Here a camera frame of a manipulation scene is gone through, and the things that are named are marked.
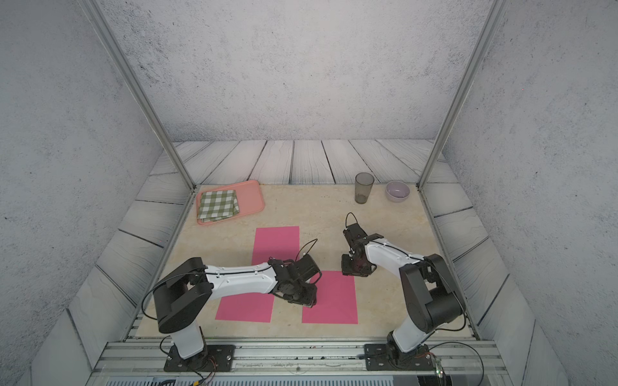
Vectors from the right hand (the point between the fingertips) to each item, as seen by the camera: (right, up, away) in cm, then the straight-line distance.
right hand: (350, 271), depth 90 cm
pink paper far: (-27, +8, +12) cm, 31 cm away
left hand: (-12, -10, -8) cm, 18 cm away
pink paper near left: (-35, -10, -7) cm, 37 cm away
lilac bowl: (+26, +31, +25) cm, 47 cm away
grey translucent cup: (+8, +34, +15) cm, 38 cm away
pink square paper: (-6, -8, -5) cm, 11 cm away
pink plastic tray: (-45, +28, +28) cm, 60 cm away
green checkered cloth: (-59, +25, +23) cm, 67 cm away
